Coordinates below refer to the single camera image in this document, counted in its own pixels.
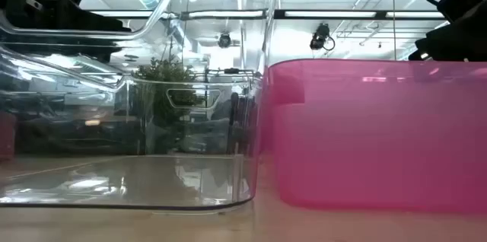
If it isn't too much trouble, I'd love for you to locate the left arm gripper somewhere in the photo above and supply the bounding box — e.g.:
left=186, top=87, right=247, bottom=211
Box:
left=0, top=0, right=132, bottom=63

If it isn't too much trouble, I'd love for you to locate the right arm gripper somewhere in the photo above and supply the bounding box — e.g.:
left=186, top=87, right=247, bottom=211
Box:
left=408, top=1, right=487, bottom=62

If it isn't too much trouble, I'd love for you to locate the artificial green plant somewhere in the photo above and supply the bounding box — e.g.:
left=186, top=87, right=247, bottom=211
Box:
left=131, top=56, right=208, bottom=151

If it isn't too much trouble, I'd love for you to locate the pink translucent plastic bin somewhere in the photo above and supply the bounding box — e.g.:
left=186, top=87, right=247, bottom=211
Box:
left=261, top=58, right=487, bottom=215

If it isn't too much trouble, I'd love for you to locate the clear plastic bin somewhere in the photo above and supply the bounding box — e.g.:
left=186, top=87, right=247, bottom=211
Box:
left=0, top=0, right=279, bottom=213

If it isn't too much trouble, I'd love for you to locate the black overhead frame beam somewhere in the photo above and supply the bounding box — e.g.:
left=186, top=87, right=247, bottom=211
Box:
left=87, top=8, right=447, bottom=21

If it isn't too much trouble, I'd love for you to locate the hanging black camera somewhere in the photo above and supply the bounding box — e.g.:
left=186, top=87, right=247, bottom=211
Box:
left=309, top=23, right=336, bottom=52
left=217, top=32, right=233, bottom=49

